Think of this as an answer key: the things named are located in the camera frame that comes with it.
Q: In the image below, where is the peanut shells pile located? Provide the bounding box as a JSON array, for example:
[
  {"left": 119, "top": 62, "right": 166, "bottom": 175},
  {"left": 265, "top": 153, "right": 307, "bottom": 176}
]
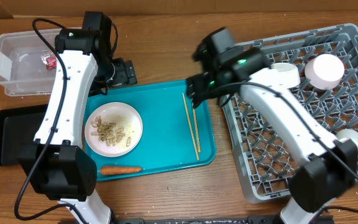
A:
[{"left": 91, "top": 116, "right": 132, "bottom": 147}]

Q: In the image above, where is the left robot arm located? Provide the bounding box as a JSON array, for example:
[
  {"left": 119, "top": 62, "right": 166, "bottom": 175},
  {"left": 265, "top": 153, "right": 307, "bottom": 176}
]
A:
[{"left": 19, "top": 11, "right": 137, "bottom": 223}]

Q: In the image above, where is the teal serving tray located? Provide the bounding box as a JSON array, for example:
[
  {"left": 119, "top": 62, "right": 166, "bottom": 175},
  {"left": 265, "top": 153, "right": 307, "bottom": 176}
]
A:
[{"left": 85, "top": 80, "right": 216, "bottom": 181}]

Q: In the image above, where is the pink bowl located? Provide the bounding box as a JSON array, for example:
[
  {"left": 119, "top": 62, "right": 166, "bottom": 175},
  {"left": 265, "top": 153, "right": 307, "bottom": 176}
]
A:
[{"left": 305, "top": 54, "right": 345, "bottom": 90}]

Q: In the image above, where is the red snack wrapper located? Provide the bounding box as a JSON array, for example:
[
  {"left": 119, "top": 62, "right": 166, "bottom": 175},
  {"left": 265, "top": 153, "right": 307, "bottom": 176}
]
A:
[{"left": 40, "top": 51, "right": 57, "bottom": 70}]

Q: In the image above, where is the black plastic tray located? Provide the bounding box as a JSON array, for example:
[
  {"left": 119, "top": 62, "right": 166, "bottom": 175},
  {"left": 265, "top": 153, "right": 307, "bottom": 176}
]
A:
[{"left": 0, "top": 105, "right": 47, "bottom": 166}]

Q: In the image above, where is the white paper cup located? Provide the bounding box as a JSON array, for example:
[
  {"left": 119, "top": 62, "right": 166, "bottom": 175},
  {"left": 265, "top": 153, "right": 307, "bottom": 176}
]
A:
[{"left": 336, "top": 129, "right": 358, "bottom": 149}]

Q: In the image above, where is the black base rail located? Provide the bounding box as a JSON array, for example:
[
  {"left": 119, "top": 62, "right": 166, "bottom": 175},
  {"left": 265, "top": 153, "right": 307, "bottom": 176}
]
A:
[{"left": 110, "top": 214, "right": 335, "bottom": 224}]

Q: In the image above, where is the grey dishwasher rack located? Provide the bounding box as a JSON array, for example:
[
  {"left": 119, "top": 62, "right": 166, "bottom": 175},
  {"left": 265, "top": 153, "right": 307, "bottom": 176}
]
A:
[{"left": 223, "top": 23, "right": 358, "bottom": 203}]

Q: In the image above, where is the pink plate with food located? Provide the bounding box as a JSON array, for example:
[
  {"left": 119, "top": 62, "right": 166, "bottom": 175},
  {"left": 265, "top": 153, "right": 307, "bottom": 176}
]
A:
[{"left": 85, "top": 102, "right": 143, "bottom": 157}]

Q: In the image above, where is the orange carrot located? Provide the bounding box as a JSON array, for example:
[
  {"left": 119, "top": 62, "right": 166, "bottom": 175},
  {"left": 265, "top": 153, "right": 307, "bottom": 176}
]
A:
[{"left": 99, "top": 166, "right": 143, "bottom": 176}]

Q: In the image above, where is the rice pile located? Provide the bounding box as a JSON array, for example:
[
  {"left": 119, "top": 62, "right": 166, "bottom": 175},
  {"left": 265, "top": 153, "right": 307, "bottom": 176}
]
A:
[{"left": 111, "top": 115, "right": 135, "bottom": 137}]

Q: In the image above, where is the clear plastic bin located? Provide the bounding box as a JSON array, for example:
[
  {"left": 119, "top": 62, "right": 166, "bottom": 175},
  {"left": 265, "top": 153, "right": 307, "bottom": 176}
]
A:
[{"left": 0, "top": 27, "right": 100, "bottom": 97}]

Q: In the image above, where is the white bowl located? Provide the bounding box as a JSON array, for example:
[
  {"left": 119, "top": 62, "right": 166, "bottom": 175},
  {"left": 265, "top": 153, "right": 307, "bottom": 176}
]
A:
[{"left": 272, "top": 63, "right": 300, "bottom": 88}]

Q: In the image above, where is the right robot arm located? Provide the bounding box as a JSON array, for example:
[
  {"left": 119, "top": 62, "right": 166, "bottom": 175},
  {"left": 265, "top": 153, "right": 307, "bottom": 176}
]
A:
[{"left": 186, "top": 27, "right": 358, "bottom": 223}]

